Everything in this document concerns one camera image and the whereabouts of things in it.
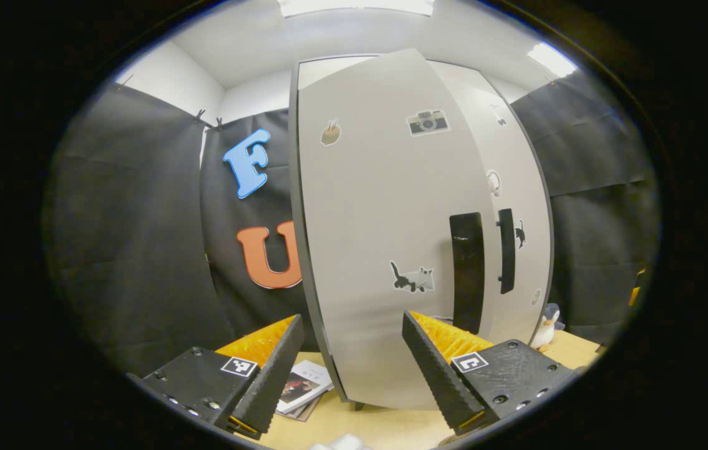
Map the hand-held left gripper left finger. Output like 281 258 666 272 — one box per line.
140 314 306 436

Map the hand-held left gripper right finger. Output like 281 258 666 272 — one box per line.
402 311 578 438

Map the white cabinet door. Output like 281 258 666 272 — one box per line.
426 61 555 351
296 49 498 412

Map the white cabinet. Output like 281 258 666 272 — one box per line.
288 53 556 413

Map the white booklet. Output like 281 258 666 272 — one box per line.
275 359 335 414

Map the grey booklet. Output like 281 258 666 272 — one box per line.
288 391 325 423

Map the black backdrop cloth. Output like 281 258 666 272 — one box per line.
200 107 323 354
509 69 662 344
43 81 236 376

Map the plush penguin toy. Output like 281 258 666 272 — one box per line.
529 303 565 351

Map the ceiling light panel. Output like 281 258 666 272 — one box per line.
528 41 579 78
278 0 436 18

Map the black door handle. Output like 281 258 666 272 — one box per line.
497 208 517 295
449 212 485 336

